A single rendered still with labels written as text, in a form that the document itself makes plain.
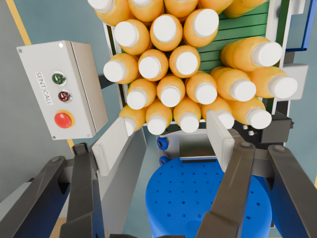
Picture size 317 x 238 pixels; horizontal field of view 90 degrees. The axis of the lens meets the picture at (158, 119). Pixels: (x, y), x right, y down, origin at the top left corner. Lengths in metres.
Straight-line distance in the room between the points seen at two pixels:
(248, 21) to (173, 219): 0.51
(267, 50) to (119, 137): 0.28
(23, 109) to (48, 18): 0.92
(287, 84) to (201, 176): 0.28
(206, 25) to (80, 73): 0.26
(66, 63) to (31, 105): 1.69
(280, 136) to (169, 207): 0.34
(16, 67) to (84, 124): 1.66
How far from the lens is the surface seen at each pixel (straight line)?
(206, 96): 0.32
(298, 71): 0.66
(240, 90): 0.34
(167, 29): 0.31
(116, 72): 0.33
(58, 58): 0.37
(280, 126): 0.52
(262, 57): 0.34
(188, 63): 0.31
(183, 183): 0.44
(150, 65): 0.31
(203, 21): 0.32
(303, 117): 1.88
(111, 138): 0.16
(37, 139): 2.19
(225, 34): 0.52
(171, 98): 0.32
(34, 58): 0.40
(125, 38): 0.32
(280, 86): 0.37
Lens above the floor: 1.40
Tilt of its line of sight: 67 degrees down
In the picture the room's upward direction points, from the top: 167 degrees counter-clockwise
